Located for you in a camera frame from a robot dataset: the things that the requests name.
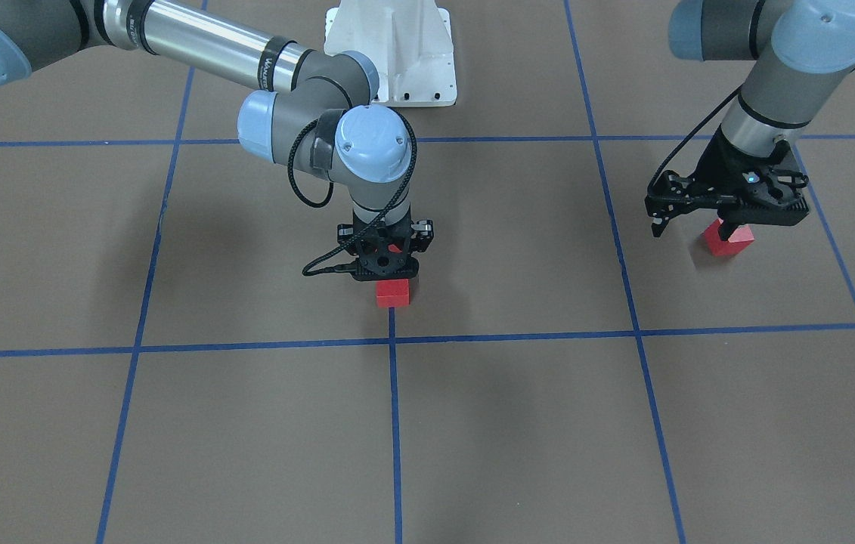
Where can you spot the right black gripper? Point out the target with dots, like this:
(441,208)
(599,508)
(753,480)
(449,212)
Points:
(422,233)

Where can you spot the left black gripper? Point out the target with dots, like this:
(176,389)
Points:
(716,168)

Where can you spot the red block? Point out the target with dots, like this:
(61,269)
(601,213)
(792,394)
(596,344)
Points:
(395,293)
(737,242)

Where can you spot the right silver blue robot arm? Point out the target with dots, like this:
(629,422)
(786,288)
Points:
(309,111)

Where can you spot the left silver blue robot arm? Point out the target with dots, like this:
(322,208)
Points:
(801,52)

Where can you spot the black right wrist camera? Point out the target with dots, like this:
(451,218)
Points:
(378,262)

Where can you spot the white camera stand post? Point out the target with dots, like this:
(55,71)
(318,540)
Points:
(410,43)

